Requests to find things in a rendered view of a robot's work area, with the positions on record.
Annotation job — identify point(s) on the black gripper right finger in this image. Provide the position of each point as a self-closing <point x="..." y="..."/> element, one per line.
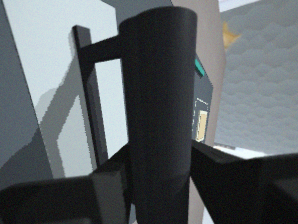
<point x="233" y="188"/>

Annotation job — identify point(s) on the cream square tile with dark centre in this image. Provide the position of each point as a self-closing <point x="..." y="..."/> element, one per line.
<point x="201" y="122"/>

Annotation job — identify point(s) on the green small trowel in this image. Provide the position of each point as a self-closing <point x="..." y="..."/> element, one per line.
<point x="198" y="68"/>

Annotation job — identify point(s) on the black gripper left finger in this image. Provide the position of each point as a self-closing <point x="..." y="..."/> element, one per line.
<point x="104" y="196"/>

